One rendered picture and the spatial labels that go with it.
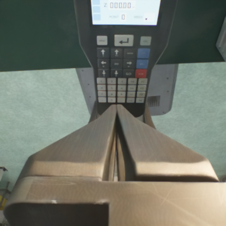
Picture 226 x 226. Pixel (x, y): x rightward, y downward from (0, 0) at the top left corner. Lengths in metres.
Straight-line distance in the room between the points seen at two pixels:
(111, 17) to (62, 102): 1.44
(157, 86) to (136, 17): 0.93
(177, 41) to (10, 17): 0.28
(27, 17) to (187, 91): 1.32
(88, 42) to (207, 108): 1.60
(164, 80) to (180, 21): 0.74
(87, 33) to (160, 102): 1.03
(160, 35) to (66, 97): 1.39
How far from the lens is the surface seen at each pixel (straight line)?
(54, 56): 0.41
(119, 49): 0.21
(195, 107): 1.71
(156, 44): 0.21
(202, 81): 1.52
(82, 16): 0.20
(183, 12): 0.36
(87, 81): 1.08
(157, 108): 1.24
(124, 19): 0.20
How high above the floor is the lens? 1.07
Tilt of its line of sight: 41 degrees down
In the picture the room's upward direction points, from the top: 179 degrees counter-clockwise
